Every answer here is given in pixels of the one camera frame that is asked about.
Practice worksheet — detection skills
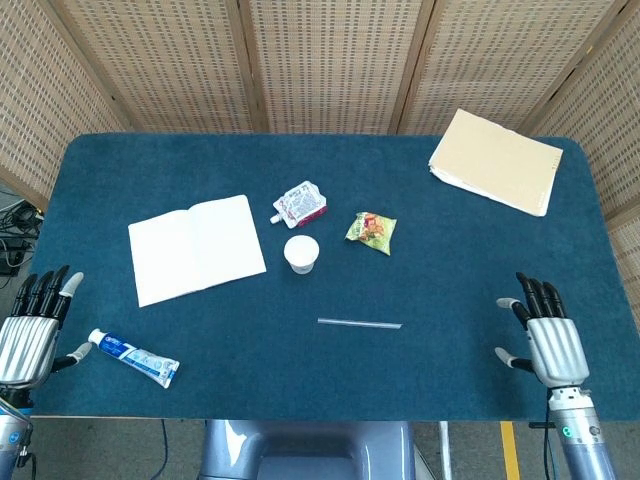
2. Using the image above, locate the beige paper folder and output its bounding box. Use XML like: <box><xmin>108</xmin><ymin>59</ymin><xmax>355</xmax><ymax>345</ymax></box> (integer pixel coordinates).
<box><xmin>428</xmin><ymin>108</ymin><xmax>564</xmax><ymax>218</ymax></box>

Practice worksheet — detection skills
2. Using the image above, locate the blue white toothpaste tube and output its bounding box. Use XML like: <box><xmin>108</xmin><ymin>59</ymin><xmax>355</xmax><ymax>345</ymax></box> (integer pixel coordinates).
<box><xmin>87</xmin><ymin>328</ymin><xmax>181</xmax><ymax>390</ymax></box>

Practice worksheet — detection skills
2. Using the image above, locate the green snack packet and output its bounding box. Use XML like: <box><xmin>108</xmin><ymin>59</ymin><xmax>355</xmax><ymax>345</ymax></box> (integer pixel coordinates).
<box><xmin>344</xmin><ymin>211</ymin><xmax>398</xmax><ymax>258</ymax></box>

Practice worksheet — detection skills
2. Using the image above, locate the white spouted drink pouch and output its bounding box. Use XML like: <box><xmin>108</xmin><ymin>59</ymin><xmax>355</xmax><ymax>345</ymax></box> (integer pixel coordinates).
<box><xmin>269</xmin><ymin>180</ymin><xmax>329</xmax><ymax>230</ymax></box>

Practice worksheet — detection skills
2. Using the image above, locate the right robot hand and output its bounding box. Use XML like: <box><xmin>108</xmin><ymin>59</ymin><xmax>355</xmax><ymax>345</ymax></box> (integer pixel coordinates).
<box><xmin>494</xmin><ymin>271</ymin><xmax>591</xmax><ymax>389</ymax></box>

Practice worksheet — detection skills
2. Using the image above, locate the blue cable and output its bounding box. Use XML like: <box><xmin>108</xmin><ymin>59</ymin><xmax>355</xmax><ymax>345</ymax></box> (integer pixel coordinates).
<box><xmin>147</xmin><ymin>418</ymin><xmax>168</xmax><ymax>480</ymax></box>

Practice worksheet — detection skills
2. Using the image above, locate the white paper cup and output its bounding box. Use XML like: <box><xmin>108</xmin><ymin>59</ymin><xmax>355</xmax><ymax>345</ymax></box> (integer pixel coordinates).
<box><xmin>283</xmin><ymin>234</ymin><xmax>321</xmax><ymax>276</ymax></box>

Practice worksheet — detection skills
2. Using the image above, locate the open white notebook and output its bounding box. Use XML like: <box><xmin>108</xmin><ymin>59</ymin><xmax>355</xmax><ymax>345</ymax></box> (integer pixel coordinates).
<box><xmin>127</xmin><ymin>194</ymin><xmax>268</xmax><ymax>309</ymax></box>

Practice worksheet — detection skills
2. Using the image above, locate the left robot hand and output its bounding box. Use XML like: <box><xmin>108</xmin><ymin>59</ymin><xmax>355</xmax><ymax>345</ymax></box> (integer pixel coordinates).
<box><xmin>0</xmin><ymin>265</ymin><xmax>94</xmax><ymax>390</ymax></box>

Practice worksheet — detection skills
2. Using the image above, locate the woven folding screen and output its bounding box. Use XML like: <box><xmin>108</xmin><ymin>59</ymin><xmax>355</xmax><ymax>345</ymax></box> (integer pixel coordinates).
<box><xmin>0</xmin><ymin>0</ymin><xmax>640</xmax><ymax>321</ymax></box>

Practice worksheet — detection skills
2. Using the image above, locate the transparent plastic straw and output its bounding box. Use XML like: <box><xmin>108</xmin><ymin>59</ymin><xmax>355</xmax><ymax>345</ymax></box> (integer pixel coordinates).
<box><xmin>317</xmin><ymin>317</ymin><xmax>403</xmax><ymax>331</ymax></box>

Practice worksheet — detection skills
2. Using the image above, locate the grey robot torso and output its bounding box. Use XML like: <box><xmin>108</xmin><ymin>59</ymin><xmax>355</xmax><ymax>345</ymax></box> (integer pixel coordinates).
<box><xmin>198</xmin><ymin>419</ymin><xmax>417</xmax><ymax>480</ymax></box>

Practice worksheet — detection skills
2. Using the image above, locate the black cable bundle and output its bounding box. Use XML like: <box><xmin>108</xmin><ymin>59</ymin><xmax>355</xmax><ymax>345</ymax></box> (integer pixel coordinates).
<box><xmin>0</xmin><ymin>197</ymin><xmax>45</xmax><ymax>290</ymax></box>

